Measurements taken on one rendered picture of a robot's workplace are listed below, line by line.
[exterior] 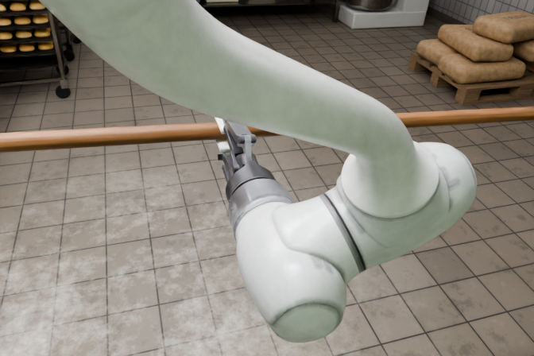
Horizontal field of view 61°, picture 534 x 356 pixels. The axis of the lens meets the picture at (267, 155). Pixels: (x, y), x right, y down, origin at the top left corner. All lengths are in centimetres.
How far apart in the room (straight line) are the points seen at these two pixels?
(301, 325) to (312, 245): 8
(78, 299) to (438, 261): 161
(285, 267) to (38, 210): 217
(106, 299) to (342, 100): 178
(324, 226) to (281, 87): 23
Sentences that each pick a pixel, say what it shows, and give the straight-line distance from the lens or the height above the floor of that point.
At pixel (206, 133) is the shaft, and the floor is 114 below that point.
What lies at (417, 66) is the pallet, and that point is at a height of 5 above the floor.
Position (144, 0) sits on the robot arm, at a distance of 25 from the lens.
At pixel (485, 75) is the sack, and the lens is 400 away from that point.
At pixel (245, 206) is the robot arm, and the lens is 57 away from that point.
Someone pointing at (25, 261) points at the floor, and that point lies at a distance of 232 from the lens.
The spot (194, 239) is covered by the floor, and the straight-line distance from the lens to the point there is 224.
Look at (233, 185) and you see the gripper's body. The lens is 63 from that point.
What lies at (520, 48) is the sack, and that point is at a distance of 433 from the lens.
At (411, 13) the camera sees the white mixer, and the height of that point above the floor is 17.
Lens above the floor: 153
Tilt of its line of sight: 33 degrees down
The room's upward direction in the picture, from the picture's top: 4 degrees clockwise
